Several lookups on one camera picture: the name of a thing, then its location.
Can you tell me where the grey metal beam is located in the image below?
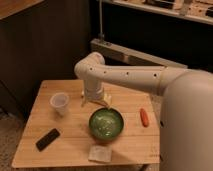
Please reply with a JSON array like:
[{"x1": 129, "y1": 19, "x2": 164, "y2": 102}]
[{"x1": 90, "y1": 39, "x2": 187, "y2": 68}]

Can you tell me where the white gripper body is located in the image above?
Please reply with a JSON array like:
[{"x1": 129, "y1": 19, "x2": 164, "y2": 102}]
[{"x1": 81, "y1": 88, "x2": 110, "y2": 107}]

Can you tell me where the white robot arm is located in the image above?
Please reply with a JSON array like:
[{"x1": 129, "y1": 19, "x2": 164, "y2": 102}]
[{"x1": 74, "y1": 52, "x2": 187, "y2": 108}]

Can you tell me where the white folded napkin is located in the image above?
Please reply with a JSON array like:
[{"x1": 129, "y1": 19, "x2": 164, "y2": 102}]
[{"x1": 88, "y1": 145, "x2": 112, "y2": 163}]

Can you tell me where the black remote control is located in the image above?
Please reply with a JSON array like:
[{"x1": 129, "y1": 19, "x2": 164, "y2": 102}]
[{"x1": 36, "y1": 129, "x2": 60, "y2": 151}]

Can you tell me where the white toy figure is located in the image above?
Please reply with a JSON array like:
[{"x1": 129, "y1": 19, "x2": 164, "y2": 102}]
[{"x1": 80, "y1": 90, "x2": 112, "y2": 105}]

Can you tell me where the metal shelf rack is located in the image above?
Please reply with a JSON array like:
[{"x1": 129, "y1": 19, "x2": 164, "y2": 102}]
[{"x1": 101, "y1": 0, "x2": 213, "y2": 26}]

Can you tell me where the orange carrot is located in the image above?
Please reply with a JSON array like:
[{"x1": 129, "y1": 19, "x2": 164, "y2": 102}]
[{"x1": 140, "y1": 108, "x2": 149, "y2": 127}]

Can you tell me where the green ceramic bowl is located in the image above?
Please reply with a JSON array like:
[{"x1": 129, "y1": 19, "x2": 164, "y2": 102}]
[{"x1": 89, "y1": 108, "x2": 124, "y2": 141}]

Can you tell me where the clear plastic cup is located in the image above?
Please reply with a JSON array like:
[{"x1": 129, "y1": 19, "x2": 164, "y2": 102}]
[{"x1": 50, "y1": 92, "x2": 69, "y2": 116}]

